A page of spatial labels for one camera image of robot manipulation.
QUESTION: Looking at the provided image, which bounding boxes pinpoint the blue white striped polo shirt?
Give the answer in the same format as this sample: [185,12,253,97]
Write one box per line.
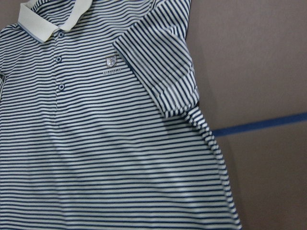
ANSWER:
[0,0,242,230]

